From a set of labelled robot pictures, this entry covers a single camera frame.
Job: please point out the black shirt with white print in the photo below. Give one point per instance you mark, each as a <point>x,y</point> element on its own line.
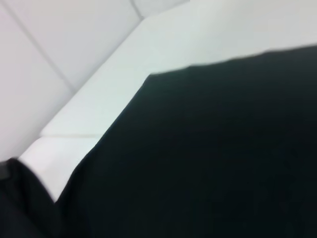
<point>198,148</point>

